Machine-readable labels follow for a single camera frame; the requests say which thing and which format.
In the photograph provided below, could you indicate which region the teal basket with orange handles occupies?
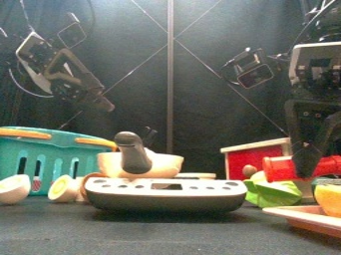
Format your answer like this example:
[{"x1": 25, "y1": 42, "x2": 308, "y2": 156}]
[{"x1": 0, "y1": 126, "x2": 120, "y2": 197}]

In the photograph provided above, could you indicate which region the green toy lettuce leaf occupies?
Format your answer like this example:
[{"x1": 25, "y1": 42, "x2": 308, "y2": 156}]
[{"x1": 243, "y1": 170, "x2": 304, "y2": 209}]

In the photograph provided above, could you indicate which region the grey toy pestle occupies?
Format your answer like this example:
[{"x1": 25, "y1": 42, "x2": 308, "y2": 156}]
[{"x1": 114, "y1": 130, "x2": 156, "y2": 175}]

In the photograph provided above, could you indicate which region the small white toy plate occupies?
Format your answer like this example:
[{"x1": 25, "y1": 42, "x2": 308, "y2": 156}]
[{"x1": 174, "y1": 171, "x2": 219, "y2": 180}]

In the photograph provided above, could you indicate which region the yellow orange toy fruit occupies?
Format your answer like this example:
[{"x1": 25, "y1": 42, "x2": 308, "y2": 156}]
[{"x1": 314, "y1": 183, "x2": 341, "y2": 219}]

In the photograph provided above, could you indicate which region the pink toy tray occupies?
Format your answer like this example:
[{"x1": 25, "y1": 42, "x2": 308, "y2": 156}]
[{"x1": 261, "y1": 204, "x2": 341, "y2": 239}]

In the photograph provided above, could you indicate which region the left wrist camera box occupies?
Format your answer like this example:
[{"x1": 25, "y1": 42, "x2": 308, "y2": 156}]
[{"x1": 57, "y1": 13, "x2": 90, "y2": 50}]

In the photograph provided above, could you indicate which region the red wooden toy box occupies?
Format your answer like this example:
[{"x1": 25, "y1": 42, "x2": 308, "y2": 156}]
[{"x1": 220, "y1": 137, "x2": 293, "y2": 182}]

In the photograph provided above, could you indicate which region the vertical metal frame pole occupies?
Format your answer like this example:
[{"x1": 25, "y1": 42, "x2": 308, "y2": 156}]
[{"x1": 166, "y1": 0, "x2": 176, "y2": 154}]

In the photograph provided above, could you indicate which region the small wooden ball knob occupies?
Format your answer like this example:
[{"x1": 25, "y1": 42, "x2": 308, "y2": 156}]
[{"x1": 241, "y1": 164, "x2": 259, "y2": 178}]

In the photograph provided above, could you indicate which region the white toy bowl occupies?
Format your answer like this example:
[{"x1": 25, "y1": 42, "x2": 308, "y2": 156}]
[{"x1": 97, "y1": 147, "x2": 185, "y2": 180}]

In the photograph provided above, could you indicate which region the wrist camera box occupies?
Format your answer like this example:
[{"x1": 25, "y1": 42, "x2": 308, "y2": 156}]
[
  {"x1": 57, "y1": 13, "x2": 90, "y2": 50},
  {"x1": 220, "y1": 47, "x2": 277, "y2": 90}
]

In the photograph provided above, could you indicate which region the grey white toy scale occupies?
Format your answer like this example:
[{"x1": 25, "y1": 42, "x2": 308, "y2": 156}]
[{"x1": 85, "y1": 176, "x2": 249, "y2": 214}]

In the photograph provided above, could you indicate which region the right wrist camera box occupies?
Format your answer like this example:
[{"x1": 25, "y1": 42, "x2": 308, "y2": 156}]
[{"x1": 220, "y1": 47, "x2": 277, "y2": 90}]

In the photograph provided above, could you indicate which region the red toy ketchup bottle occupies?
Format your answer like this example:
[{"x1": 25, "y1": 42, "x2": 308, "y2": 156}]
[{"x1": 261, "y1": 154, "x2": 341, "y2": 183}]

